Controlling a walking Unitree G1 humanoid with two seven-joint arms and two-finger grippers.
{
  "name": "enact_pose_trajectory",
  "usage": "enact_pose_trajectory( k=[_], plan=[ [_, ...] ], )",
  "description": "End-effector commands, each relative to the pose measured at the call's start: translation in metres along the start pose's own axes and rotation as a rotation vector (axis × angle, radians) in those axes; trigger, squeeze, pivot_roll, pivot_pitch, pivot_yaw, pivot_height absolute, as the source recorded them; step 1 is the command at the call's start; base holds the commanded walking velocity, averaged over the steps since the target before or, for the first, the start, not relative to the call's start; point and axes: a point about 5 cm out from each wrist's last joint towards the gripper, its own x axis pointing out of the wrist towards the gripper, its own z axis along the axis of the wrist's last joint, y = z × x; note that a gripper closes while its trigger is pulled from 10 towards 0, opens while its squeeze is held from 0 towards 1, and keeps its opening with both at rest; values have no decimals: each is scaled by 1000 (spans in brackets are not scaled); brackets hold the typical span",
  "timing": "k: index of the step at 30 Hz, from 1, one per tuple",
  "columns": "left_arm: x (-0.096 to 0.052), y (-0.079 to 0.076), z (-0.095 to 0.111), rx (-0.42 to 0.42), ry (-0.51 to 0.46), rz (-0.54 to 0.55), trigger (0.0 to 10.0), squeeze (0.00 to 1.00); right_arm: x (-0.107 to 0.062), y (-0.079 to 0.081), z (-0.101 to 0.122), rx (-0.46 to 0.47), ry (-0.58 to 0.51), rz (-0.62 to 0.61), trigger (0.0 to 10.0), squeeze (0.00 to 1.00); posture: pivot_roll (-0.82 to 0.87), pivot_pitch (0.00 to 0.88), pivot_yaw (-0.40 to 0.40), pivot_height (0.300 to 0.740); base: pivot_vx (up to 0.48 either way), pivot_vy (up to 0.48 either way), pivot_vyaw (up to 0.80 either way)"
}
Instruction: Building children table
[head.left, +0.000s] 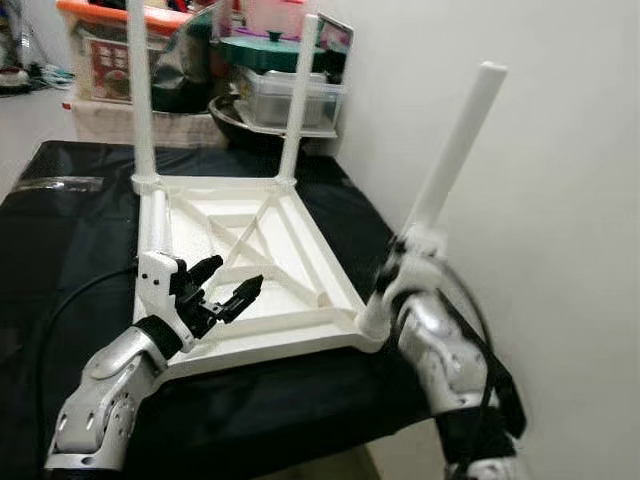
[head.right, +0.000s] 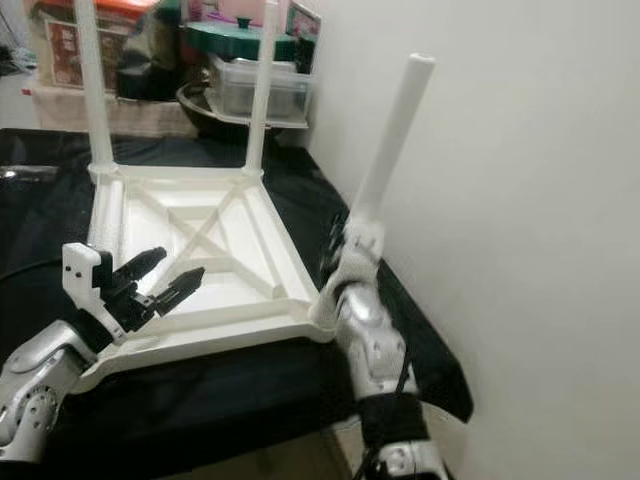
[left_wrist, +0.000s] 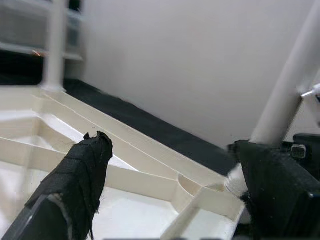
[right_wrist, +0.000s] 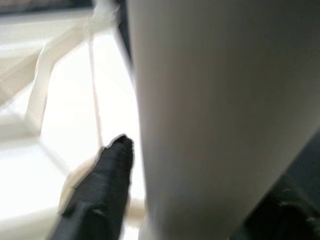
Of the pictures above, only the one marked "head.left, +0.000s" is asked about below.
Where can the black table cloth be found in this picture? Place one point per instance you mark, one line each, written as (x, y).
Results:
(300, 400)

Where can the pink storage box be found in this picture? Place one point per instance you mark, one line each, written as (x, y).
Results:
(270, 15)

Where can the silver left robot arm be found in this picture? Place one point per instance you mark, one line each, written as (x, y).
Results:
(100, 390)

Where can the beige cloth covered bench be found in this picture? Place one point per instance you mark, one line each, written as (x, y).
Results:
(110, 125)

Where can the green pot lid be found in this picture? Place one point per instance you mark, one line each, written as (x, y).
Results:
(260, 52)

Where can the crumpled clear tape strip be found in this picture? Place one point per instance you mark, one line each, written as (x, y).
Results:
(55, 183)

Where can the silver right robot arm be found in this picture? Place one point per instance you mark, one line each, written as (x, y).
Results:
(440, 350)

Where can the black wok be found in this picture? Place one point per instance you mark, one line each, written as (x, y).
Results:
(230, 125)

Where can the orange lid storage box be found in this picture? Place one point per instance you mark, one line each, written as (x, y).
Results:
(100, 60)

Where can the black bag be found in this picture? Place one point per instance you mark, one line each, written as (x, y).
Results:
(185, 70)

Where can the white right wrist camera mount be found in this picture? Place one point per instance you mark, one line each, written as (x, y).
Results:
(425, 245)

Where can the clear plastic container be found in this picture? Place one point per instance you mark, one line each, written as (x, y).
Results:
(325, 100)

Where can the white plastic tabletop panel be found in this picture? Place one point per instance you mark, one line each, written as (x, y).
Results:
(300, 265)

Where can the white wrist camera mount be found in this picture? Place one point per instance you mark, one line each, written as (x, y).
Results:
(155, 275)
(425, 245)

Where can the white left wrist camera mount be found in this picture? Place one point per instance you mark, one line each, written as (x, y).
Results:
(155, 275)

